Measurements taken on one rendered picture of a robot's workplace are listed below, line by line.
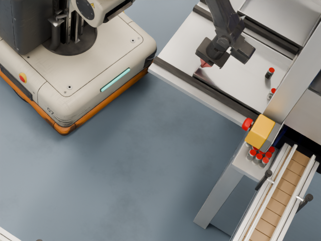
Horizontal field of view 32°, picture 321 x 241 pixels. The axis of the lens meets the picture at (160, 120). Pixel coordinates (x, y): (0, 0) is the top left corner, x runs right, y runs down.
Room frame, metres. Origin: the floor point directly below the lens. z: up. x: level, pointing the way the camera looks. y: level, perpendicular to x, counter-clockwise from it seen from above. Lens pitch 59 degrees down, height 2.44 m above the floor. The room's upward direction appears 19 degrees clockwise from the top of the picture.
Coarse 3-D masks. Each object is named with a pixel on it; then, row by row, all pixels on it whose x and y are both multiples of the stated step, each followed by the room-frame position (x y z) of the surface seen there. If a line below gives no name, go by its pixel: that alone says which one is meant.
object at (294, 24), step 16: (256, 0) 1.56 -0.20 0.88; (272, 0) 1.58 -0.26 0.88; (288, 0) 1.61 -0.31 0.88; (304, 0) 1.64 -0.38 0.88; (320, 0) 1.64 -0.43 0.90; (256, 16) 1.48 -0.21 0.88; (272, 16) 1.51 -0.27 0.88; (288, 16) 1.53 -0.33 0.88; (304, 16) 1.56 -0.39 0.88; (272, 32) 1.41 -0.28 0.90; (288, 32) 1.46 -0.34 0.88; (304, 32) 1.48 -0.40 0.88
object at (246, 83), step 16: (256, 48) 1.33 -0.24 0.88; (240, 64) 1.24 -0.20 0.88; (256, 64) 1.27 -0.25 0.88; (272, 64) 1.29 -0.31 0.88; (288, 64) 1.30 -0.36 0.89; (208, 80) 1.13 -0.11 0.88; (224, 80) 1.16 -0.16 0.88; (240, 80) 1.18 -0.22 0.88; (256, 80) 1.20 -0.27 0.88; (272, 80) 1.22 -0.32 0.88; (240, 96) 1.12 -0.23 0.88; (256, 96) 1.14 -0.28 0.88; (256, 112) 1.06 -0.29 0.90
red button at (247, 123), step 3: (246, 120) 0.94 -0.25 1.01; (249, 120) 0.95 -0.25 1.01; (252, 120) 0.95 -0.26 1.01; (243, 123) 0.94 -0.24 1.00; (246, 123) 0.94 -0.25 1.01; (249, 123) 0.94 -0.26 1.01; (243, 126) 0.93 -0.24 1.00; (246, 126) 0.93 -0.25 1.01; (249, 126) 0.94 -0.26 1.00; (243, 129) 0.93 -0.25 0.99; (246, 129) 0.92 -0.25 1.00
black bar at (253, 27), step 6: (204, 0) 1.46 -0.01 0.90; (246, 24) 1.41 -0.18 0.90; (252, 24) 1.42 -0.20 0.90; (252, 30) 1.41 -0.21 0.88; (258, 30) 1.40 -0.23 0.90; (264, 30) 1.41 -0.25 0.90; (264, 36) 1.40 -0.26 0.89; (270, 36) 1.39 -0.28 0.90; (276, 36) 1.40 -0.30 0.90; (276, 42) 1.38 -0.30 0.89; (282, 42) 1.39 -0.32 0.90; (288, 48) 1.37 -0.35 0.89; (294, 48) 1.38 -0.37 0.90; (294, 54) 1.37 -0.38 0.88
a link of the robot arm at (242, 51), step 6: (222, 36) 1.11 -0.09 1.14; (240, 36) 1.16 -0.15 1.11; (216, 42) 1.12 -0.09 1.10; (222, 42) 1.11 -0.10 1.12; (228, 42) 1.10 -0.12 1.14; (240, 42) 1.15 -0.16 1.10; (246, 42) 1.16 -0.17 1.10; (234, 48) 1.12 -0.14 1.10; (240, 48) 1.13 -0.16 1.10; (246, 48) 1.14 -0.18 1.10; (252, 48) 1.15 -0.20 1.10; (234, 54) 1.13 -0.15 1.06; (240, 54) 1.13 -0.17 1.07; (246, 54) 1.12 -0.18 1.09; (252, 54) 1.13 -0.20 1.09; (240, 60) 1.12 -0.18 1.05; (246, 60) 1.12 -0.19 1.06
